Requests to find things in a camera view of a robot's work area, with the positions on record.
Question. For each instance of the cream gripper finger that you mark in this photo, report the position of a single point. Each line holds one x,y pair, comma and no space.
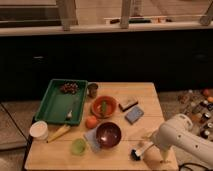
164,155

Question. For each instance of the white handled black brush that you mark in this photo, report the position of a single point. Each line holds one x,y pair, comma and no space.
138,154

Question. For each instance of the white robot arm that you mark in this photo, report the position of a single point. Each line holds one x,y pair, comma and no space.
176,132

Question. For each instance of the green plastic cup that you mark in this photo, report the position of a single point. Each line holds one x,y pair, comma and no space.
78,146

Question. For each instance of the small metal cup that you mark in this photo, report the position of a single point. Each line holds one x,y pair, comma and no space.
92,90

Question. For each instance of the white cup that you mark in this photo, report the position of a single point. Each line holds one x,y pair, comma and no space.
39,130

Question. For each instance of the blue sponge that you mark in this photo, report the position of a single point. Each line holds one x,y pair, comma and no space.
134,114

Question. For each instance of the dark red bowl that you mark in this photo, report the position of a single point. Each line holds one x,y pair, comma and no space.
108,135

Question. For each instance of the wooden block eraser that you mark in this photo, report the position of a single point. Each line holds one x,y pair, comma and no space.
127,104

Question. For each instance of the green vegetable in bowl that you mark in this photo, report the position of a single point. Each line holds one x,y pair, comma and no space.
103,108

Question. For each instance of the orange bowl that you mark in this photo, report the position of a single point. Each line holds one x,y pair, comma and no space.
111,106

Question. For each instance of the blue cloth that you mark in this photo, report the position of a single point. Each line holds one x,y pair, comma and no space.
90,136

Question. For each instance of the orange fruit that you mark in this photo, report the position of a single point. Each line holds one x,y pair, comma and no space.
91,122

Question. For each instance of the garlic bulb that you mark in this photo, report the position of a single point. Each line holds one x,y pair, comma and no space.
69,115

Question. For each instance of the bunch of red grapes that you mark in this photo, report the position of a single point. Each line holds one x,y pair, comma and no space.
69,88

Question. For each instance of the green plastic tray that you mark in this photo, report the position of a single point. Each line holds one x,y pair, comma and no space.
55,105

